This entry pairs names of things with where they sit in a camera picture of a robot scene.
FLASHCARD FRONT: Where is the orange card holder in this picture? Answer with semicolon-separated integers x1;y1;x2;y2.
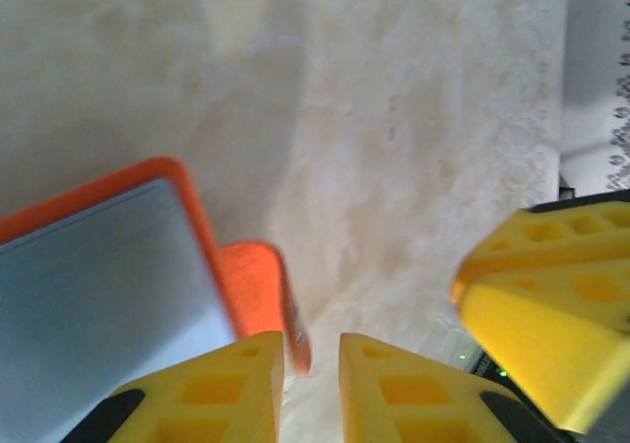
0;156;314;378

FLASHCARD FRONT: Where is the grey blue card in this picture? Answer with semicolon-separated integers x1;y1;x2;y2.
0;176;237;443

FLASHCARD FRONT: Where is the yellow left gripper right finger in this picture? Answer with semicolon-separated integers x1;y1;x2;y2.
339;333;560;443

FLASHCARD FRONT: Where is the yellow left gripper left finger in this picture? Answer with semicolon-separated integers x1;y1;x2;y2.
61;331;286;443

